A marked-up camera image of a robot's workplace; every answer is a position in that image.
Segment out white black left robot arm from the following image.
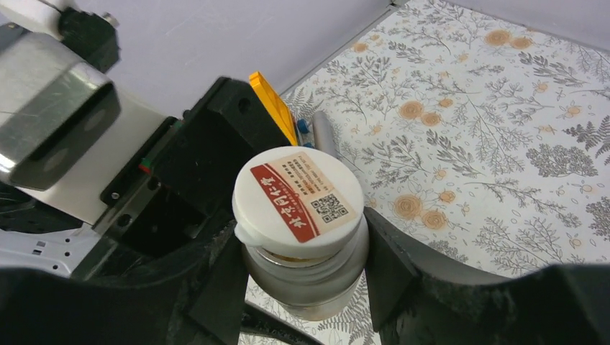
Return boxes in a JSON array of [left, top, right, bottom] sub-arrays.
[[1, 74, 315, 344]]

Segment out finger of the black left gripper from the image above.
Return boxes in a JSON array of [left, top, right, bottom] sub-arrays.
[[240, 302, 322, 345]]

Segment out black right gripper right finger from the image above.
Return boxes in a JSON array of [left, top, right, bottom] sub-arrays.
[[364, 208, 609, 344]]

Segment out yellow blue toy blocks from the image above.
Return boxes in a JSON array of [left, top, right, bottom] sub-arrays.
[[249, 71, 314, 148]]

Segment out grey cylindrical tool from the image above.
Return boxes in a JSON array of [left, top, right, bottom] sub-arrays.
[[312, 111, 338, 158]]

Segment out floral patterned table mat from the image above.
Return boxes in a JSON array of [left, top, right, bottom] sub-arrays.
[[246, 1, 609, 344]]

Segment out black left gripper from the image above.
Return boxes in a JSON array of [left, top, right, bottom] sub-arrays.
[[94, 77, 291, 257]]

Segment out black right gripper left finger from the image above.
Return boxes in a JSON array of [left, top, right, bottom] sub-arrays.
[[1, 222, 247, 344]]

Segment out white orange pill bottle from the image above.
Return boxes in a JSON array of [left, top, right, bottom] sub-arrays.
[[242, 218, 369, 321]]

